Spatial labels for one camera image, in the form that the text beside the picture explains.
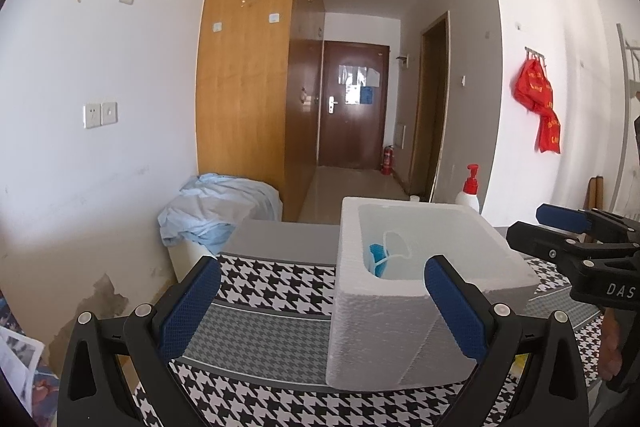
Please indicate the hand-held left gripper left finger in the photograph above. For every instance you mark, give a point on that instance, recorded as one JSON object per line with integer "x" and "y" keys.
{"x": 192, "y": 307}

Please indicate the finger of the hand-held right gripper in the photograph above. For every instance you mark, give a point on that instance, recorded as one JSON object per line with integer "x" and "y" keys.
{"x": 560, "y": 217}
{"x": 540, "y": 242}

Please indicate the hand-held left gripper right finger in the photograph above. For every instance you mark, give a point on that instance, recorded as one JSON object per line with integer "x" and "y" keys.
{"x": 455, "y": 307}

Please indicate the white foam box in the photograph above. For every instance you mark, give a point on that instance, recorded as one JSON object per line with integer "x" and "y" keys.
{"x": 380, "y": 332}

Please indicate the person's right hand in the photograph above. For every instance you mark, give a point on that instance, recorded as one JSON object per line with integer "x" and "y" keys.
{"x": 611, "y": 347}

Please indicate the white pump bottle red cap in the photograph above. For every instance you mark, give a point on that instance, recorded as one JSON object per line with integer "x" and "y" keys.
{"x": 467, "y": 199}

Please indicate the red plastic bag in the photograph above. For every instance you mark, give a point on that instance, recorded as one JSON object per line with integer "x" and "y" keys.
{"x": 532, "y": 87}
{"x": 549, "y": 132}

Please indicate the houndstooth tablecloth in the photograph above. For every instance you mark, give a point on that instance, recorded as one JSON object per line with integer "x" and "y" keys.
{"x": 280, "y": 322}

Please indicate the blue face mask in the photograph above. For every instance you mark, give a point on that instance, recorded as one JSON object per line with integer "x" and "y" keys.
{"x": 376, "y": 253}

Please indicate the light blue cloth pile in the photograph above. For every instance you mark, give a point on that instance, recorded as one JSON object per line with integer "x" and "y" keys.
{"x": 215, "y": 207}

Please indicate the white metal bunk bed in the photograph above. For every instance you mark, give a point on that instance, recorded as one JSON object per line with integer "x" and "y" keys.
{"x": 625, "y": 107}

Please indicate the red fire extinguisher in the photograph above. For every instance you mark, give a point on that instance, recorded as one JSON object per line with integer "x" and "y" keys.
{"x": 387, "y": 162}

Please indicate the wooden side doorway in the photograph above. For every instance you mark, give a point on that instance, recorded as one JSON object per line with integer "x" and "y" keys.
{"x": 430, "y": 117}

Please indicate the printed newspaper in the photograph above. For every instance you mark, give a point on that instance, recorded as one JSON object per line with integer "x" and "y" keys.
{"x": 20, "y": 357}

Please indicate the dark brown entrance door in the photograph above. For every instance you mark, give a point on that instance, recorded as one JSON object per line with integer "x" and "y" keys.
{"x": 352, "y": 132}

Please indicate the blue paper sheet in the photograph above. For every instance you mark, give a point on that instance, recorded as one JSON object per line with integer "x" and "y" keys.
{"x": 361, "y": 94}

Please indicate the white paper sheet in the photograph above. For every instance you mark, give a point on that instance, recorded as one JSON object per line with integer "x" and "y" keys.
{"x": 357, "y": 76}

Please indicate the wooden wardrobe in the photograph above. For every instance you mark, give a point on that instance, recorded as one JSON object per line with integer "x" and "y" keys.
{"x": 245, "y": 57}

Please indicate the wall hook rack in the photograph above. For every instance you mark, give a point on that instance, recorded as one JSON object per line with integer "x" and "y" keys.
{"x": 535, "y": 53}

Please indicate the white wall panel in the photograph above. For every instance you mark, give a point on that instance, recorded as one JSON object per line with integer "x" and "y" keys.
{"x": 401, "y": 136}

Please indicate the white wall switch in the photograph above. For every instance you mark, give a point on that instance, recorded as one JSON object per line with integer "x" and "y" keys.
{"x": 109, "y": 113}

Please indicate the white wall socket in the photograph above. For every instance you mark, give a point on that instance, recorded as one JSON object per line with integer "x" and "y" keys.
{"x": 92, "y": 116}

